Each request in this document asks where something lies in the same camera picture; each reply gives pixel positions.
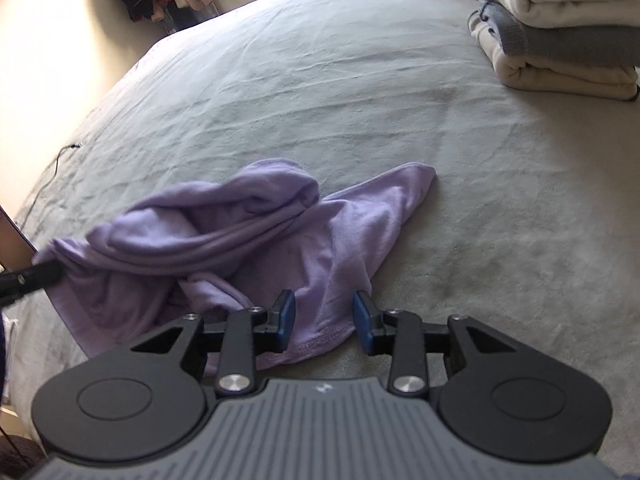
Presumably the black smartphone on stand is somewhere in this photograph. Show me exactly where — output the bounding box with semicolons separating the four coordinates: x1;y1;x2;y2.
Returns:
0;208;37;271

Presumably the folded grey garment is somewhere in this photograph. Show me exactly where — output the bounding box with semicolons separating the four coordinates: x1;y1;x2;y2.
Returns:
468;0;639;67

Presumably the lilac purple garment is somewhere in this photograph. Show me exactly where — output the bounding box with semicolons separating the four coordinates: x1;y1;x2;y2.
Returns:
36;159;436;368

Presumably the thin black cable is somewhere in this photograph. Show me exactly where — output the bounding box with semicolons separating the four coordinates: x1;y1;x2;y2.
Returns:
14;142;83;224

